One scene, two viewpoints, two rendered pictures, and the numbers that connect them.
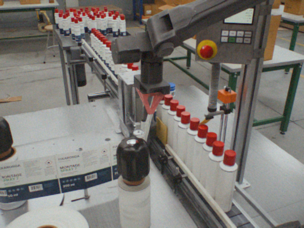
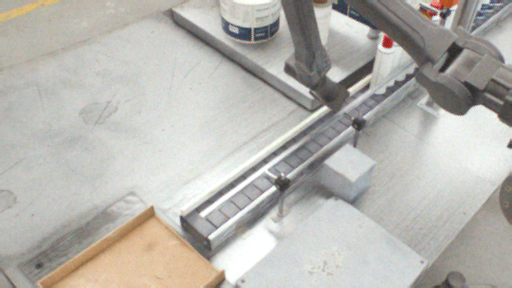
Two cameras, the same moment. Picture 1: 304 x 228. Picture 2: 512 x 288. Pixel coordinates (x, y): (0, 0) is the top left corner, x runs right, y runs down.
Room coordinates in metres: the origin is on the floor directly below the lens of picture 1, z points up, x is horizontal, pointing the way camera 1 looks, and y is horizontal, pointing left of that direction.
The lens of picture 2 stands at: (-0.11, -1.22, 1.91)
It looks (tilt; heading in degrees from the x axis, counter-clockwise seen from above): 47 degrees down; 56
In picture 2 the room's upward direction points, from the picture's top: 9 degrees clockwise
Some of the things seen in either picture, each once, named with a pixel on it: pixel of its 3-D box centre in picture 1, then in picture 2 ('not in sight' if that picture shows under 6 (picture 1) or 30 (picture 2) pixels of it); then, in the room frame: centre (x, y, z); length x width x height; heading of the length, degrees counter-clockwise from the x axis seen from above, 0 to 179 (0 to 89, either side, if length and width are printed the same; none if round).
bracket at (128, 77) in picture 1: (135, 77); not in sight; (1.15, 0.07, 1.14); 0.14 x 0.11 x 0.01; 22
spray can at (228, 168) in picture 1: (226, 181); (383, 63); (0.71, -0.22, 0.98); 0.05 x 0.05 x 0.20
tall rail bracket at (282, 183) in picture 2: not in sight; (275, 189); (0.24, -0.49, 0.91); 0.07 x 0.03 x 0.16; 112
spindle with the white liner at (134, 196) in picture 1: (134, 190); (318, 9); (0.62, 0.05, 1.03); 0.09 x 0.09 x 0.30
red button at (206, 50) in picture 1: (206, 51); not in sight; (0.87, -0.16, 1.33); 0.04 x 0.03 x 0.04; 77
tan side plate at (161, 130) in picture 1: (161, 131); not in sight; (1.06, -0.04, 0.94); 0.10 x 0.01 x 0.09; 22
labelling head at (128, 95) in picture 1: (137, 106); not in sight; (1.15, 0.06, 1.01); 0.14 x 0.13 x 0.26; 22
